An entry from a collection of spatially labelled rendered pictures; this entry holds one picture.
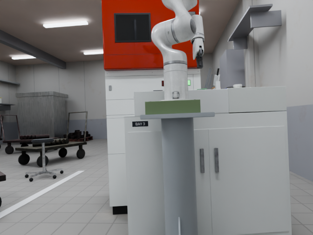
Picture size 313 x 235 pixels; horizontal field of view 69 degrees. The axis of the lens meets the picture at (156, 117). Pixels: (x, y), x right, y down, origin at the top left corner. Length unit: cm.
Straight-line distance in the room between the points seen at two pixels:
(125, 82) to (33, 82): 1014
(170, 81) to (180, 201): 56
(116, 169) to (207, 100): 101
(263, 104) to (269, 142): 23
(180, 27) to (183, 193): 78
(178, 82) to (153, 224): 81
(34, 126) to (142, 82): 847
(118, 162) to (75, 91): 908
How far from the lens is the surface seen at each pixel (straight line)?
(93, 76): 1067
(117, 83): 195
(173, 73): 110
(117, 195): 203
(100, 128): 1039
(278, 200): 159
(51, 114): 976
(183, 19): 115
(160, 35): 119
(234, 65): 560
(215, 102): 136
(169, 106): 101
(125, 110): 192
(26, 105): 1035
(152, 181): 134
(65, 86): 1113
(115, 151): 195
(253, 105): 145
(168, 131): 107
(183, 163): 108
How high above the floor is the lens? 80
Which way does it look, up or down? level
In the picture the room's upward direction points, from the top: 2 degrees counter-clockwise
